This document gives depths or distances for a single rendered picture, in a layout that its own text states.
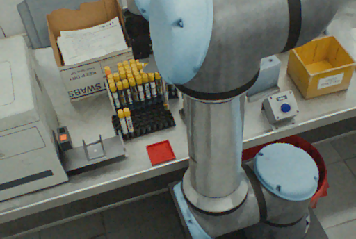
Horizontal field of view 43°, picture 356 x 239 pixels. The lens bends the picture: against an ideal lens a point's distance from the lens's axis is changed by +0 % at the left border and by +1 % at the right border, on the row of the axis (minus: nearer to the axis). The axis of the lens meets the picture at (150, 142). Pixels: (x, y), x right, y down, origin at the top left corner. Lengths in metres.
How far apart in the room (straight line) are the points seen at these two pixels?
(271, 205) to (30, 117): 0.55
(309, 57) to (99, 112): 0.65
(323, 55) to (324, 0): 0.94
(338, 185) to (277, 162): 1.44
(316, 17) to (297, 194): 0.38
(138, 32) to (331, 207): 1.41
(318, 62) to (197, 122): 0.90
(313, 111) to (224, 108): 0.77
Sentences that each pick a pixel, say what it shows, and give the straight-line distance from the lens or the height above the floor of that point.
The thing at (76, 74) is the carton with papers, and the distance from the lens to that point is 1.35.
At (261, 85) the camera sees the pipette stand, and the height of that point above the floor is 0.91.
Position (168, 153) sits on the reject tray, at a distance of 1.22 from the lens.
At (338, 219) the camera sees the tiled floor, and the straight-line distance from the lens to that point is 2.18.
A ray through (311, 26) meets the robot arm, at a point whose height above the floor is 1.53.
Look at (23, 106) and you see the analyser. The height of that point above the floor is 1.17.
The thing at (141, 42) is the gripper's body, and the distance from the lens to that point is 1.06.
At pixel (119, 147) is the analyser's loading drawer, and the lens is 1.21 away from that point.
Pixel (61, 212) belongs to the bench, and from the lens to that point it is 1.92.
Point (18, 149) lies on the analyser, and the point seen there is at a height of 1.06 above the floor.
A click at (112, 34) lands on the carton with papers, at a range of 1.53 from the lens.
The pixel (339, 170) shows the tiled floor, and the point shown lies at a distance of 2.32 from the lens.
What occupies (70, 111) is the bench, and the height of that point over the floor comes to 0.88.
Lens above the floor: 1.85
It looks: 51 degrees down
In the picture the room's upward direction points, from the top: 11 degrees counter-clockwise
